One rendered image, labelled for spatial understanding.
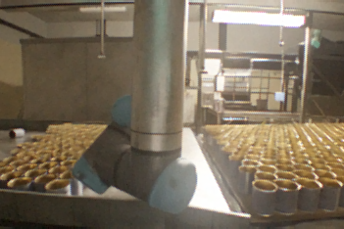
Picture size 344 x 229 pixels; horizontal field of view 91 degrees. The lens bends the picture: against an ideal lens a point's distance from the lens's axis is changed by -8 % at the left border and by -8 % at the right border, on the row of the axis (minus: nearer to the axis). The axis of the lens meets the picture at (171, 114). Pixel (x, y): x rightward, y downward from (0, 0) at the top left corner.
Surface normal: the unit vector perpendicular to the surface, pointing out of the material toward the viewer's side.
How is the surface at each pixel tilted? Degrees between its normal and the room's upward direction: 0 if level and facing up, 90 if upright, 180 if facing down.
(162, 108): 89
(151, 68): 89
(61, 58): 90
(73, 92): 90
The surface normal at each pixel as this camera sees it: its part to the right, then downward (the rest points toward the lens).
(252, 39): -0.01, 0.11
